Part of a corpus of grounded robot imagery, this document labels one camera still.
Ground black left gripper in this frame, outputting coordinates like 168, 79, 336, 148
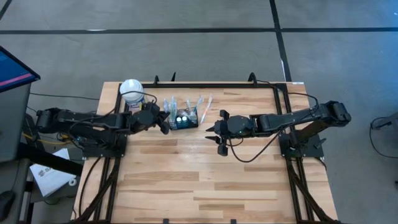
130, 101, 171, 133

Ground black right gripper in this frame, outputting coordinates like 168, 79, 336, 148
205, 109, 255, 146

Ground green white toothbrush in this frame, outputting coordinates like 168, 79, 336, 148
170, 95, 178, 121

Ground orange white toothbrush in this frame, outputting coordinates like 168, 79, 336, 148
200, 94, 214, 124

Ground yellow white wipes canister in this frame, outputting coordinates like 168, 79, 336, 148
119, 78, 147, 113

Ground black desk beam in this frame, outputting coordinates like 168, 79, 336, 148
17, 142, 84, 177

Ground white paper sheets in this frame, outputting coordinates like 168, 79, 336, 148
29, 148, 78, 197

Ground blue screen monitor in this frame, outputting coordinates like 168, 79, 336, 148
0, 45, 41, 93

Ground black computer mouse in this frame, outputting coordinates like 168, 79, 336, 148
0, 190, 16, 222

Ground black wire caddy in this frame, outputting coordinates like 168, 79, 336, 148
169, 107, 200, 131

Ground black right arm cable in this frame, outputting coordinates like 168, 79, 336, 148
228, 79, 320, 164

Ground yellow cable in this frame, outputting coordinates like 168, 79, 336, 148
21, 132, 85, 146

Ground black floor cable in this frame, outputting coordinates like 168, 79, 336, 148
369, 116, 398, 159

